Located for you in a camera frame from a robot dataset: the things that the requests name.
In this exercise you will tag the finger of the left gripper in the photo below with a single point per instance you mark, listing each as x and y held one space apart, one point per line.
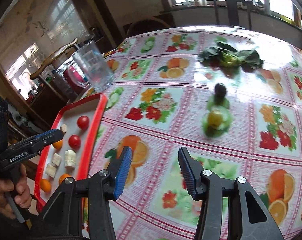
45 139
31 146

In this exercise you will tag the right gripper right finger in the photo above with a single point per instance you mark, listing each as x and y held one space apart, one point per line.
248 218

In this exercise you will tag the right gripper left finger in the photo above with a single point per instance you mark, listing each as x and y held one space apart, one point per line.
61 217

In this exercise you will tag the small corn piece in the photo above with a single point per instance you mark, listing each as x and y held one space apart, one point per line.
64 128

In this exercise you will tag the orange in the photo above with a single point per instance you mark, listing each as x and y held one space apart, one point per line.
45 185
63 178
58 145

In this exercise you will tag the large red tomato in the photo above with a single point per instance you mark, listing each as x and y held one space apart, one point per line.
74 142

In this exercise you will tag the large corn piece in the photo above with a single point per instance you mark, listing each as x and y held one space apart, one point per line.
70 159

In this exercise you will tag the small red tomato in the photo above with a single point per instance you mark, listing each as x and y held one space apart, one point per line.
83 122

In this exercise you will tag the green plum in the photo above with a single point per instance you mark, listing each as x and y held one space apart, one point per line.
215 118

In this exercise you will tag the dark plum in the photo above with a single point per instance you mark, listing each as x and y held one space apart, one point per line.
220 90

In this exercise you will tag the red white tray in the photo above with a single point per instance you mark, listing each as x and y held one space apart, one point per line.
93 107

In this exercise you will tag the wooden chair left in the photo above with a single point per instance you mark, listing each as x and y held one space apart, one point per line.
57 77

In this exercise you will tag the magenta thermos bottle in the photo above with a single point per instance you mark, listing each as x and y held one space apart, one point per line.
74 79

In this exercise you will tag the clear glass mug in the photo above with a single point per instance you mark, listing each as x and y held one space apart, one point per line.
91 65

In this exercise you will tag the floral plastic tablecloth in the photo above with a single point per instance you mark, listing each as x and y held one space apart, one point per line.
160 101

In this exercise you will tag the round dark chair back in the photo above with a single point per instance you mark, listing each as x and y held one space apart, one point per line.
146 25

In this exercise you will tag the green leafy vegetable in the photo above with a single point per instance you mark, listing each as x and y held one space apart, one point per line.
227 58

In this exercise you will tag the dark wooden chair far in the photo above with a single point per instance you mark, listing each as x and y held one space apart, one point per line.
232 11

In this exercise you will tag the white paper roll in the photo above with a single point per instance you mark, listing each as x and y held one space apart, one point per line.
267 9

